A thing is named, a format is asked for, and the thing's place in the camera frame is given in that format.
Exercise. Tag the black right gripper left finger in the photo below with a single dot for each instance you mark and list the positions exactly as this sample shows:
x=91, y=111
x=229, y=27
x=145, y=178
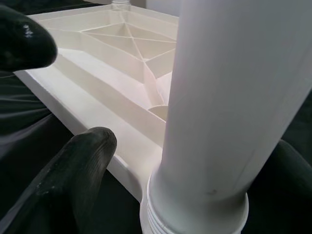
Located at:
x=61, y=190

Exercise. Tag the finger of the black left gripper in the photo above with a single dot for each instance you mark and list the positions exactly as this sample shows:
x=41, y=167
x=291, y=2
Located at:
x=22, y=44

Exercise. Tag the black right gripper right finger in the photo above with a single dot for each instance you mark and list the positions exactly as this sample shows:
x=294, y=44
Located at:
x=287, y=195

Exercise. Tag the white plastic table top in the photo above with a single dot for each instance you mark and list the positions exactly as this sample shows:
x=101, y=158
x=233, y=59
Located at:
x=97, y=80

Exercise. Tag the black tablecloth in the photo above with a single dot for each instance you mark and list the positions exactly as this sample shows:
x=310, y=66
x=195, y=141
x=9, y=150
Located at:
x=24, y=109

